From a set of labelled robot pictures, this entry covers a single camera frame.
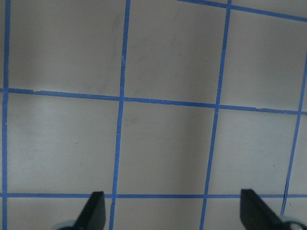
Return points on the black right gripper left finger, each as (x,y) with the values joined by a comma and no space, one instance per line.
(93,215)

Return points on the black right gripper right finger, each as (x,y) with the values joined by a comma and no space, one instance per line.
(256,215)

